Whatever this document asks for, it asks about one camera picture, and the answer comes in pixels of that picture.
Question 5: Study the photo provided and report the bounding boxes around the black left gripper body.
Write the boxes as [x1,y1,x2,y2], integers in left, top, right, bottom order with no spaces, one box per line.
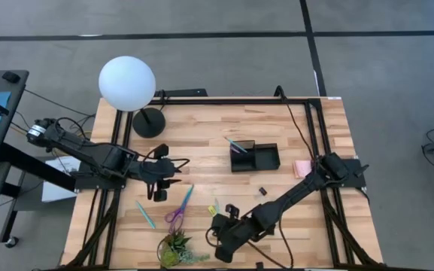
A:
[137,156,177,202]

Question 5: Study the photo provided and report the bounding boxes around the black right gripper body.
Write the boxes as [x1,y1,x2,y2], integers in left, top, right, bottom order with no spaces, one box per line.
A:
[216,216,248,246]

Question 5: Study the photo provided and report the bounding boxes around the purple handled teal scissors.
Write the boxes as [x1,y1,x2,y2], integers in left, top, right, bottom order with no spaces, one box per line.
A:
[164,184,195,234]

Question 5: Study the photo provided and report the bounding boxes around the teal pen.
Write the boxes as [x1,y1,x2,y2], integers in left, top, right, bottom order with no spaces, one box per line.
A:
[135,200,157,230]
[223,137,249,154]

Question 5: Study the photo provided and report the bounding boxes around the black mesh desk organizer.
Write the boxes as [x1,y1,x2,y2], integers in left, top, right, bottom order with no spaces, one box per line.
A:
[229,139,281,173]

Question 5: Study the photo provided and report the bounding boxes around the green succulent plant pot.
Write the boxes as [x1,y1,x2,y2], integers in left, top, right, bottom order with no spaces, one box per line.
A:
[156,229,211,269]

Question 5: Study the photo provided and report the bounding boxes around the white globe lamp black base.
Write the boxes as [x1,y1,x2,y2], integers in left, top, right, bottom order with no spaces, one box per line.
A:
[98,55,167,139]

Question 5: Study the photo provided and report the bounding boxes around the pink sticky note pad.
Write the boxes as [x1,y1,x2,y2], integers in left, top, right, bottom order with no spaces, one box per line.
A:
[293,160,313,179]

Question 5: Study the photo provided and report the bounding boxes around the white paper sheets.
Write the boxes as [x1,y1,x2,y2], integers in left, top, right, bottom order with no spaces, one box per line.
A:
[41,156,83,203]

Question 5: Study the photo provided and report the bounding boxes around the black side desk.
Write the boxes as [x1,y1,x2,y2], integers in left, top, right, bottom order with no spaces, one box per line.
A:
[0,69,77,251]

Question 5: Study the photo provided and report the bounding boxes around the black computer mouse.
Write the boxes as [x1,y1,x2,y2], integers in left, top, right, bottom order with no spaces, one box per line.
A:
[2,71,22,84]

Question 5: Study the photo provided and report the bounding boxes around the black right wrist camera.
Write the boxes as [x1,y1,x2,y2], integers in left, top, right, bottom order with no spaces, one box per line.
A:
[224,203,240,220]

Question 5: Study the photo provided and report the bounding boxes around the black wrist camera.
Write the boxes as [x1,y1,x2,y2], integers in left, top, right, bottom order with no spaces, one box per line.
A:
[224,203,240,220]
[152,143,170,160]

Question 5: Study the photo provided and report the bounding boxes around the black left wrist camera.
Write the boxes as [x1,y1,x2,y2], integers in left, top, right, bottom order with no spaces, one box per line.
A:
[152,143,170,160]

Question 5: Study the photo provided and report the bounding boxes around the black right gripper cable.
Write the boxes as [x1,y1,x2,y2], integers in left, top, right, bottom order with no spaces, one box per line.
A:
[246,218,295,270]

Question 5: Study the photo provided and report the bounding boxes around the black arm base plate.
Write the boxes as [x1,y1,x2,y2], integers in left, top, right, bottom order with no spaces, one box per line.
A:
[74,171,127,190]
[311,157,368,189]

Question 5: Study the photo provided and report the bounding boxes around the black aluminium table frame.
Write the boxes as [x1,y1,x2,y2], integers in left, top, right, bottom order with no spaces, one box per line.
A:
[65,96,383,270]

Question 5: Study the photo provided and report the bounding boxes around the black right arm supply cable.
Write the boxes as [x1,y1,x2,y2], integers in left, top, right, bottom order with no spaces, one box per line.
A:
[275,85,320,163]

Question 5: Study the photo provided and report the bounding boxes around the black floor cable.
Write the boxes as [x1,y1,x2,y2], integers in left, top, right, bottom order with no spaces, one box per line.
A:
[11,88,97,137]

